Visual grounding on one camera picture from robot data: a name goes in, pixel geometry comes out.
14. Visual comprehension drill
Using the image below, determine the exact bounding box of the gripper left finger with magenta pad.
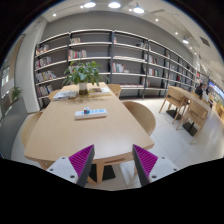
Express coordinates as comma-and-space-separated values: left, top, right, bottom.
47, 145, 95, 187

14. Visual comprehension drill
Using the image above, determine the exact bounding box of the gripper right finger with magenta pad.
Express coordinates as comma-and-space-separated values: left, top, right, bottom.
132, 145, 179, 186

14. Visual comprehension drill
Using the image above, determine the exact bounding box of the small charger plug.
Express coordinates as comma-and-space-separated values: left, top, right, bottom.
84, 107, 90, 114

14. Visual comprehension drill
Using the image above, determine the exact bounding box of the wooden chair right near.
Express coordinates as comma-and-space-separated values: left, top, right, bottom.
123, 101, 156, 135

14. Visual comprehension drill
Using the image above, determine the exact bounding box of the white power strip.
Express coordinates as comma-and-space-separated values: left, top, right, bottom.
75, 109, 108, 120

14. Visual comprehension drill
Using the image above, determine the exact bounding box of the wooden chair left near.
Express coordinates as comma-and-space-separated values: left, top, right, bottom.
21, 111, 42, 146

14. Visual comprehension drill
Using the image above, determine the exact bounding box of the wooden chair far left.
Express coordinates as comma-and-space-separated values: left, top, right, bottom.
48, 89, 60, 101

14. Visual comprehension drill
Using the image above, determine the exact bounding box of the stack of books right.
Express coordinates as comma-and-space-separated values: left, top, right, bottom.
88, 87, 111, 97

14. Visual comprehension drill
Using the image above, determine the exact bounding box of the wooden chair far right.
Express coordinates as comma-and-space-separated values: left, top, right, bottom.
108, 84, 121, 97

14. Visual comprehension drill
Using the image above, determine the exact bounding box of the seated person in black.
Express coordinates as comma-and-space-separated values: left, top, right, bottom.
195, 83, 206, 98

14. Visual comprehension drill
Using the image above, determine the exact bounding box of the green potted plant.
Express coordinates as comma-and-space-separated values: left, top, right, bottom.
63, 61, 102, 95

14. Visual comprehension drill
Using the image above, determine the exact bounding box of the small plant by window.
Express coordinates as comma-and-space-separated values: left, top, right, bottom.
11, 87, 22, 101

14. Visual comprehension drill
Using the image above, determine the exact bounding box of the large grey bookshelf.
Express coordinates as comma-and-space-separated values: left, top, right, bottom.
34, 29, 196, 108

